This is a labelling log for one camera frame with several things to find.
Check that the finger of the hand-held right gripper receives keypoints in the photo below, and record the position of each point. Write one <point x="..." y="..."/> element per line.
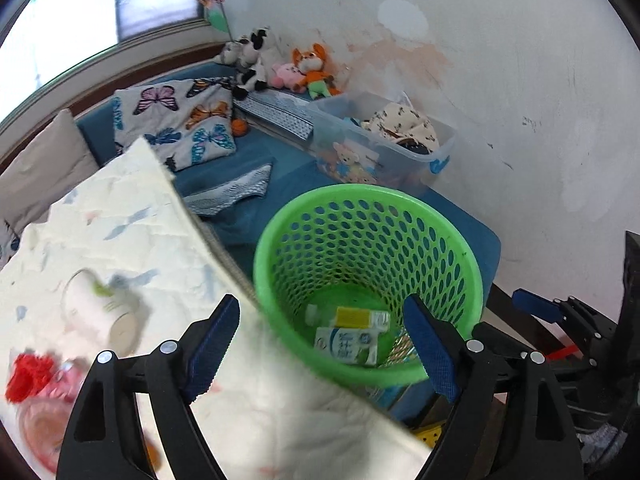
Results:
<point x="575" y="370"/>
<point x="537" y="306"/>

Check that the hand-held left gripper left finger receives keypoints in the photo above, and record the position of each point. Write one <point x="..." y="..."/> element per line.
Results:
<point x="215" y="345"/>

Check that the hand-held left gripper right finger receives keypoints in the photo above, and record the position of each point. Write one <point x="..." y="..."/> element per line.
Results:
<point x="430" y="345"/>

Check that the white paper cup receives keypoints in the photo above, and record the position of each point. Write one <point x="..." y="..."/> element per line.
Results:
<point x="95" y="305"/>

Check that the green perforated plastic basket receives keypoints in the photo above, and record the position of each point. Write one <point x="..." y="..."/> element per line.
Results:
<point x="350" y="240"/>

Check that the clear pink plastic bag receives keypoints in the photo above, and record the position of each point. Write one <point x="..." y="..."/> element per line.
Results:
<point x="50" y="410"/>

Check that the red yarn bundle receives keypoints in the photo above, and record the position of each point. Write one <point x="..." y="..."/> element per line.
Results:
<point x="25" y="372"/>

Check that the red rod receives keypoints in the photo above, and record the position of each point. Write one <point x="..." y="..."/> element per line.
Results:
<point x="560" y="352"/>

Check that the yellow white carton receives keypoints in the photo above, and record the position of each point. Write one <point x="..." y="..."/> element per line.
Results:
<point x="357" y="317"/>

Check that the white green milk carton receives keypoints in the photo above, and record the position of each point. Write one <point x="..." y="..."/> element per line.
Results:
<point x="345" y="347"/>

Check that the yellow perforated plastic piece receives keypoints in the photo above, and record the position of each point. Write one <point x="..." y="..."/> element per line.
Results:
<point x="431" y="435"/>

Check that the cream quilted table cover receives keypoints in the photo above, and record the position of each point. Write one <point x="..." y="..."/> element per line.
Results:
<point x="125" y="240"/>

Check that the clear plastic storage box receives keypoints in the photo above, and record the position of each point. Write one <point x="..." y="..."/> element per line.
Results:
<point x="360" y="152"/>

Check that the small orange ball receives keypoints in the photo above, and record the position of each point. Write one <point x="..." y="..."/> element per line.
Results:
<point x="239" y="127"/>

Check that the cream patterned clothing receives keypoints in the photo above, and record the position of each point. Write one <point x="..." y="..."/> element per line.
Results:
<point x="400" y="122"/>

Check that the butterfly print pillow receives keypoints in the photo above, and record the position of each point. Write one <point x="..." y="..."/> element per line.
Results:
<point x="165" y="125"/>

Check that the grey white patterned strip cloth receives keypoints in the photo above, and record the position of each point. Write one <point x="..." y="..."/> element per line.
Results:
<point x="280" y="112"/>

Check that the beige cushion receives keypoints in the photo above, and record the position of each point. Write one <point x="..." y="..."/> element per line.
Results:
<point x="45" y="170"/>

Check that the pink pig plush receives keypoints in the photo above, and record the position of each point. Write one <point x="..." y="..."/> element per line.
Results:
<point x="286" y="76"/>

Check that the black white cow plush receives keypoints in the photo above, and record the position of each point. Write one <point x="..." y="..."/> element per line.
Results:
<point x="255" y="62"/>

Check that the grey white plush toy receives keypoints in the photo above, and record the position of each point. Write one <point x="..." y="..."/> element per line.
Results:
<point x="231" y="52"/>

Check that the orange fox plush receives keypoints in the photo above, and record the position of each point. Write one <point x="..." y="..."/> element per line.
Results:
<point x="312" y="67"/>

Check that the colourful pinwheel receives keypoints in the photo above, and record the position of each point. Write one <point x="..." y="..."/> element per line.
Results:
<point x="212" y="0"/>

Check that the window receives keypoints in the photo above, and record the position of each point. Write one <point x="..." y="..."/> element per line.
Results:
<point x="75" y="5"/>

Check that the brown wooden backrest rail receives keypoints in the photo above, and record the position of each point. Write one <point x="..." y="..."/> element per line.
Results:
<point x="125" y="67"/>

